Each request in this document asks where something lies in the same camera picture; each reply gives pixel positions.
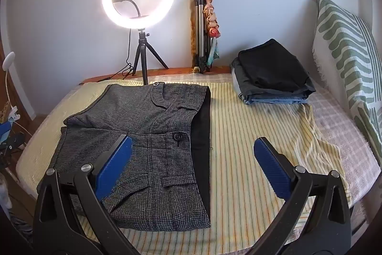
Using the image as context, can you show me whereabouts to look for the wooden bed frame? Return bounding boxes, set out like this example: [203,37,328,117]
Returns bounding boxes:
[82,67,233,84]

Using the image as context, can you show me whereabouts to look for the blue box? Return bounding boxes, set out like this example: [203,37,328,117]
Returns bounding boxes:
[0,120,14,143]

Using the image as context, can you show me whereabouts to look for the brown wooden plank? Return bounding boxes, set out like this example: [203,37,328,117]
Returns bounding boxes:
[189,0,197,64]

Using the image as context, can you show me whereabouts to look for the yellow striped sheet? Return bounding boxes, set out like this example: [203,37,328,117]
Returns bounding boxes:
[16,73,351,255]

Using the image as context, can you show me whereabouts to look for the black power cable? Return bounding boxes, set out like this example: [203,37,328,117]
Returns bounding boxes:
[79,29,135,85]

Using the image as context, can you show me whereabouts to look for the folded blue jeans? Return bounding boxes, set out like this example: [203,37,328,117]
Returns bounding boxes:
[243,95,309,105]

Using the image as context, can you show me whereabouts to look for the folded dark grey garment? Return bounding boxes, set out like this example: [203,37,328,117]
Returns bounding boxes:
[231,59,311,100]

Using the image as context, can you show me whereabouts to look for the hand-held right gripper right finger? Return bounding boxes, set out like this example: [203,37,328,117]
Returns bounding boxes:
[245,137,353,255]

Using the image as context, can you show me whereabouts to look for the folded silver tripod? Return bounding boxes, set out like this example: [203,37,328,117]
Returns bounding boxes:
[193,0,211,74]

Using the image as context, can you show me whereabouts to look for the grey houndstooth pants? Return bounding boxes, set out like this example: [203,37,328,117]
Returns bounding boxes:
[36,82,212,232]

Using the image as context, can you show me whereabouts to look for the pink checked blanket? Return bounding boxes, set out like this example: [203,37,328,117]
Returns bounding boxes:
[298,85,382,208]

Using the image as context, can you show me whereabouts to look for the green patterned pillow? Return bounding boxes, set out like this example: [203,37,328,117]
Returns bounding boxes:
[312,0,382,166]

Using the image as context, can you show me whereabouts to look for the folded black pants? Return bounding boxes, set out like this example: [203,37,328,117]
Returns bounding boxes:
[238,39,316,92]

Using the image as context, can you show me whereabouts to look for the small black tripod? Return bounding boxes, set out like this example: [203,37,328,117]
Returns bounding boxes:
[131,29,169,85]

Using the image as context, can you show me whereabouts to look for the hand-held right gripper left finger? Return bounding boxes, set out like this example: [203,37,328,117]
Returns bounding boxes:
[33,135,141,255]

